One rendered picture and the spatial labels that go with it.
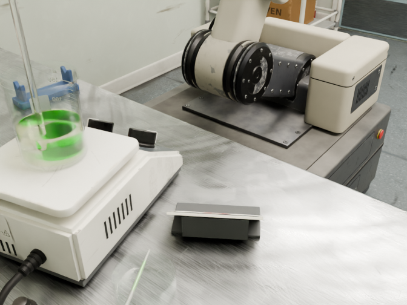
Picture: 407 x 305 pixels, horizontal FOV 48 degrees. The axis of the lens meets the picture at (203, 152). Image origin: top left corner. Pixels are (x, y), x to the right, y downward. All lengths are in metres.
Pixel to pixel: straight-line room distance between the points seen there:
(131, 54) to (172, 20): 0.35
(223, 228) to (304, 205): 0.11
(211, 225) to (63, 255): 0.14
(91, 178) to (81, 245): 0.06
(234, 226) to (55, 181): 0.17
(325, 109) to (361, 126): 0.16
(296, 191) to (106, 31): 1.92
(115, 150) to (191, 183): 0.13
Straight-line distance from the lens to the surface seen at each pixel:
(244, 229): 0.45
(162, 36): 2.65
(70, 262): 0.41
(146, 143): 0.51
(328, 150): 1.35
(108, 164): 0.42
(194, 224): 0.45
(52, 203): 0.39
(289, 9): 2.60
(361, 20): 3.49
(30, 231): 0.42
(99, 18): 2.32
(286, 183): 0.54
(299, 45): 1.63
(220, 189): 0.53
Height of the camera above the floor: 1.07
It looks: 33 degrees down
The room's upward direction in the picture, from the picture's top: 1 degrees counter-clockwise
